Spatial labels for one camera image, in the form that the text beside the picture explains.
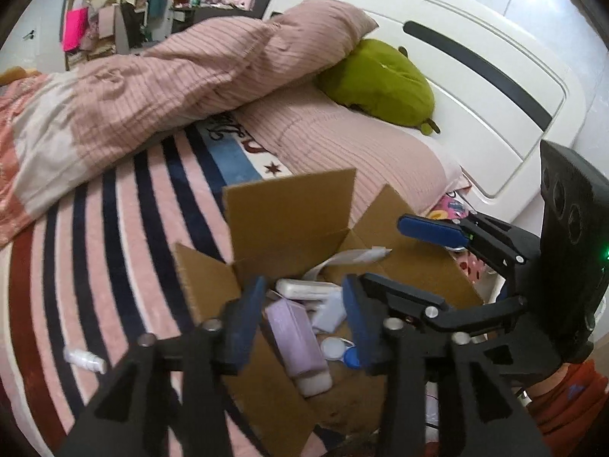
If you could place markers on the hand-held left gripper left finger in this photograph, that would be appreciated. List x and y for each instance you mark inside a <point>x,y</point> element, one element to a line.
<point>247,323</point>

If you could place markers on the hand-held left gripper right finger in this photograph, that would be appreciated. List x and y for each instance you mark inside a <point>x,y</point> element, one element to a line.
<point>359,331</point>

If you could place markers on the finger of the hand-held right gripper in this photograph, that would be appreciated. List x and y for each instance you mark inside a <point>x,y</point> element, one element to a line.
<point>404,293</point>
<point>428,231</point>

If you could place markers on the white contact lens case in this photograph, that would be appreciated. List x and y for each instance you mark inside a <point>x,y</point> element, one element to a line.
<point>333,347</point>

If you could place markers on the light blue small device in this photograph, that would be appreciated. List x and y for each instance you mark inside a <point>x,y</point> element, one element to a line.
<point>330,316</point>

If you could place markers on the purple rectangular box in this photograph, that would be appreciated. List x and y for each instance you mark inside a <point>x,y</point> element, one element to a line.
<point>297,342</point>

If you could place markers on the white power bank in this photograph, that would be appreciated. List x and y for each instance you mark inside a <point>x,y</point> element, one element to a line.
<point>304,289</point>

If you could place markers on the cardboard box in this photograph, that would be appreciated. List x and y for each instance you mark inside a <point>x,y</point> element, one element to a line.
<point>285,219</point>

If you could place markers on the white spray bottle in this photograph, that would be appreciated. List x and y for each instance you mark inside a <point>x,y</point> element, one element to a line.
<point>85,360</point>

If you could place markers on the person's right forearm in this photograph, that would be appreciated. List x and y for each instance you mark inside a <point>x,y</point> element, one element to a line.
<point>575,400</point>

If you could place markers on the colourful printed cloth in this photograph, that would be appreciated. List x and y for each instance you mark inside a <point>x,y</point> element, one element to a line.
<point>452,209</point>

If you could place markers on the white packing tape strip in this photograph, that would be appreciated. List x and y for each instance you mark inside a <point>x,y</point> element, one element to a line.
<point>366,254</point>

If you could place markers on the pink ribbed pillow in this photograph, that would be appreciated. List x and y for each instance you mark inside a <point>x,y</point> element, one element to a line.
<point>357,152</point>

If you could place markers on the green plush pillow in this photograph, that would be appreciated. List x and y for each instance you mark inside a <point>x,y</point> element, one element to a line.
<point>380,81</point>

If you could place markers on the white bed headboard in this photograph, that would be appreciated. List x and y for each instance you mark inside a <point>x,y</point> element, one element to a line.
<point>476,81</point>

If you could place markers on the pink grey patchwork duvet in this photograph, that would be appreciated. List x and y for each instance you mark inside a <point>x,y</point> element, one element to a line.
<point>166,81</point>

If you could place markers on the dark desk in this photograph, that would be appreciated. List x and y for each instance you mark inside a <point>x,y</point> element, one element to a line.
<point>223,7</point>

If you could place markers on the pale pink paper bag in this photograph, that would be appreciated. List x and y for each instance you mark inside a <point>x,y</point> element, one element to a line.
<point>107,21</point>

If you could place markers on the brown plush toy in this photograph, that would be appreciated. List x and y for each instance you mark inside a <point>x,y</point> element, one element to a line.
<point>14,75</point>

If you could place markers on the bright pink gift bag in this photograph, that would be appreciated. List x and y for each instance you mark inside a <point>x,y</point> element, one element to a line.
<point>75,28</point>

